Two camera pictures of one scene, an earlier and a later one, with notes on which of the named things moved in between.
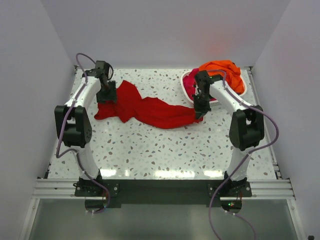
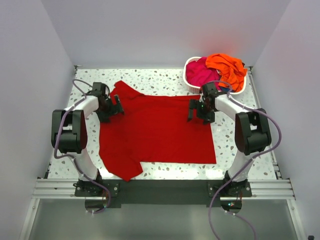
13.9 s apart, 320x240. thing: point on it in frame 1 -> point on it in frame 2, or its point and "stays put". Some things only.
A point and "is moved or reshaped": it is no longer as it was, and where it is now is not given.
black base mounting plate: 116,192 stays put
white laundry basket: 184,74 -> 224,75
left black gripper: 111,96 -> 115,110
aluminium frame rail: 65,189 stays put
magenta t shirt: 189,81 -> 198,73
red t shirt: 152,112 is moved or reshaped
